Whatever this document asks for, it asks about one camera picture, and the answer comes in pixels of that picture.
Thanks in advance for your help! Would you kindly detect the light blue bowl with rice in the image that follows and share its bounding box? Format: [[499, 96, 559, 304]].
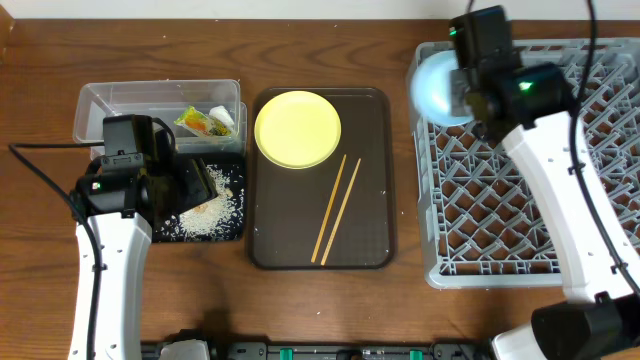
[[409, 51, 473, 127]]

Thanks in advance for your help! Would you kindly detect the green snack wrapper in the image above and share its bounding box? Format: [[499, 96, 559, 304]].
[[174, 106, 234, 137]]

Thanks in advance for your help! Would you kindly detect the yellow plate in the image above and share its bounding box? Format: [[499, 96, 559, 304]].
[[254, 90, 342, 169]]

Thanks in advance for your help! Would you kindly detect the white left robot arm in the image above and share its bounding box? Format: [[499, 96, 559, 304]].
[[69, 153, 216, 359]]

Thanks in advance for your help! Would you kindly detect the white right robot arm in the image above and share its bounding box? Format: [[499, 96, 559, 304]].
[[453, 61, 639, 359]]

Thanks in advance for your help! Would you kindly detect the grey dishwasher rack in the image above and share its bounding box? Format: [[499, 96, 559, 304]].
[[409, 38, 639, 289]]

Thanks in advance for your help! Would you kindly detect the pile of white rice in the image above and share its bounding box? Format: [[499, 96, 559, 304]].
[[164, 163, 246, 241]]

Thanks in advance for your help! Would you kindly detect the black tray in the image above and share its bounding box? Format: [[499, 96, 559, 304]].
[[149, 151, 247, 244]]

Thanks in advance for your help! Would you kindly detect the clear plastic bin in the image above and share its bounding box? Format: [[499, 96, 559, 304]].
[[73, 79, 247, 156]]

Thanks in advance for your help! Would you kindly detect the brown serving tray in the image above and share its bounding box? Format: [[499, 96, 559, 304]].
[[246, 87, 397, 270]]

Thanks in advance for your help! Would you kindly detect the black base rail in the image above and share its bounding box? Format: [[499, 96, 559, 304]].
[[142, 333, 491, 360]]

